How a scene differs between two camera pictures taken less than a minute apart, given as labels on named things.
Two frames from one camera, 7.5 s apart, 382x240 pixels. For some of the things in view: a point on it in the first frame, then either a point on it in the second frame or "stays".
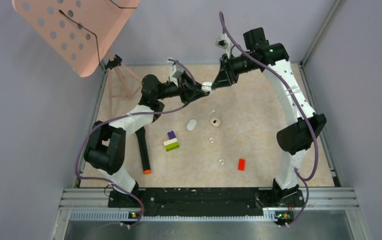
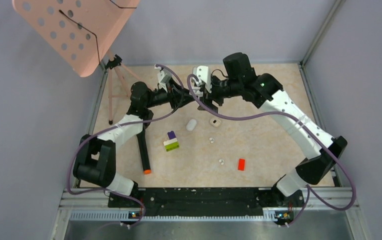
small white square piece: [215, 122] stays
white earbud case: [191, 125] stays
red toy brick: [241, 165] stays
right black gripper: [227, 76] -> [207, 99]
